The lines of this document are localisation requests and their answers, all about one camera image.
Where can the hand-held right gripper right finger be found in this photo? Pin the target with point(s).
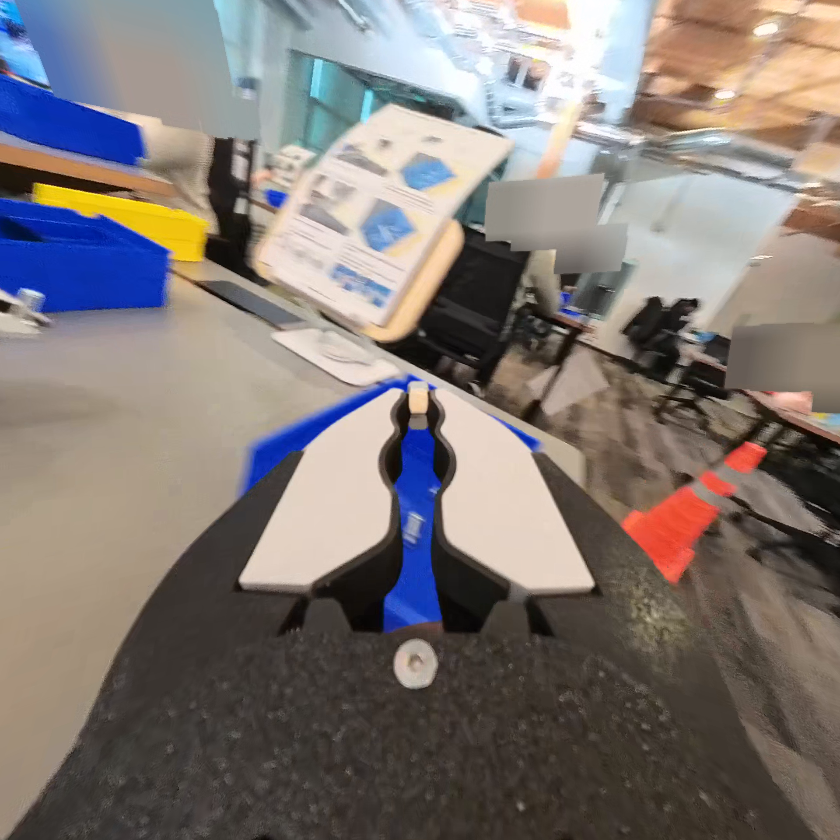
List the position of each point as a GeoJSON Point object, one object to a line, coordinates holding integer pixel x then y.
{"type": "Point", "coordinates": [519, 519]}

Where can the orange traffic cone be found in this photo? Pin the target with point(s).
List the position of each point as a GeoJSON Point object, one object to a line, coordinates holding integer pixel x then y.
{"type": "Point", "coordinates": [676, 519]}

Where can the wooden rear table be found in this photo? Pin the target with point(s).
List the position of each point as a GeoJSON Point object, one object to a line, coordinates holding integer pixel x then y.
{"type": "Point", "coordinates": [79, 168]}

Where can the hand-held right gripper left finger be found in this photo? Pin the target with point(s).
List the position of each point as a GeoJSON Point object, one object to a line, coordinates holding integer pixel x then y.
{"type": "Point", "coordinates": [322, 519]}

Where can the blue bin with black divider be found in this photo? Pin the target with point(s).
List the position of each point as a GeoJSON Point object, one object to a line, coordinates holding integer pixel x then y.
{"type": "Point", "coordinates": [79, 269]}

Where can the yellow plastic bin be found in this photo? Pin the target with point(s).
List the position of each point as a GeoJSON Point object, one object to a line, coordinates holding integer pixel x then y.
{"type": "Point", "coordinates": [145, 226]}

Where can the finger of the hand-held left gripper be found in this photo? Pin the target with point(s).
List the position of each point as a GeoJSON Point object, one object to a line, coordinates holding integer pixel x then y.
{"type": "Point", "coordinates": [20, 313]}

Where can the black flat pad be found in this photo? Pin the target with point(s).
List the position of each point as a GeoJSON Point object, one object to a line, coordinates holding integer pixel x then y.
{"type": "Point", "coordinates": [256, 305]}

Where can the instruction board on white stand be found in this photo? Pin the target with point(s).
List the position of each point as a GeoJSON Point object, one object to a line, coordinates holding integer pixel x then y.
{"type": "Point", "coordinates": [381, 197]}

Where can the black mesh office chair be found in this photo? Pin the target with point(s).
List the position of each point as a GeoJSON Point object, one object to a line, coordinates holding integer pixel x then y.
{"type": "Point", "coordinates": [656, 328]}

